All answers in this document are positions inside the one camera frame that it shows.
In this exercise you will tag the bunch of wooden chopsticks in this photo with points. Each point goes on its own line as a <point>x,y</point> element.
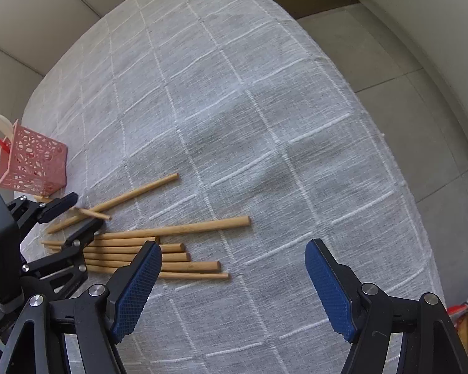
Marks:
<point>202,226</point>

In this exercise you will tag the pink perforated utensil holder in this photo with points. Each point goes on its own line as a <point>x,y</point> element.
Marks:
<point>35,163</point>

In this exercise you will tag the grey checked tablecloth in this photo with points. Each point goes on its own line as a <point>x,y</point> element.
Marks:
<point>234,105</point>

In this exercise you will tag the tan wooden chopstick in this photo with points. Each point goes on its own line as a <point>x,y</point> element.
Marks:
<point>97,214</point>

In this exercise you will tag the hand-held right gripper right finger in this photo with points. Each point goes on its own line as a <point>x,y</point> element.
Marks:
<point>329,292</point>

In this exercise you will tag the white plastic spoon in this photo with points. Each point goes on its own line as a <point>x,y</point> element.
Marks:
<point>3,122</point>

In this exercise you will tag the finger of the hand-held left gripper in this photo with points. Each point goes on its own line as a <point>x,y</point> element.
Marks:
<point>84,232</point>
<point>56,205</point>

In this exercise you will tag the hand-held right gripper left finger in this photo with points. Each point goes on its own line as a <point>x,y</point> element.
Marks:
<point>136,292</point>

